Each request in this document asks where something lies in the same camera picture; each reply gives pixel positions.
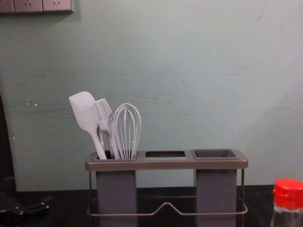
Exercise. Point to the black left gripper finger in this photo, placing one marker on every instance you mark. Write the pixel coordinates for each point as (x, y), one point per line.
(35, 208)

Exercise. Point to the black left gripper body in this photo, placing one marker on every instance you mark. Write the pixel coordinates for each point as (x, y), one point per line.
(7, 201)

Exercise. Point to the grey plastic utensil cup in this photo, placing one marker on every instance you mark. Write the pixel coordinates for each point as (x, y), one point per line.
(215, 189)
(116, 189)

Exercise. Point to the pale grey silicone spatula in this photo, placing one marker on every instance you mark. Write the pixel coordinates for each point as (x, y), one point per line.
(82, 111)

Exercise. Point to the pale grey silicone whisk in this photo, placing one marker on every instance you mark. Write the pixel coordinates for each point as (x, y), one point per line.
(117, 132)

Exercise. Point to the black table cloth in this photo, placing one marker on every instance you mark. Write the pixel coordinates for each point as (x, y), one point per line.
(165, 201)

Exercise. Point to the grey rack with steel bars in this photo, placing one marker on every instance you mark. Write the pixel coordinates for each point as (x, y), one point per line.
(165, 163)

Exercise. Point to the clear bottle with red cap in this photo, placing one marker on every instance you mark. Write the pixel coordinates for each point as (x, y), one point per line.
(288, 194)

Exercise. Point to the grey wall socket panel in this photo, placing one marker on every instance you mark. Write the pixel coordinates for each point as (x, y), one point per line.
(35, 6)

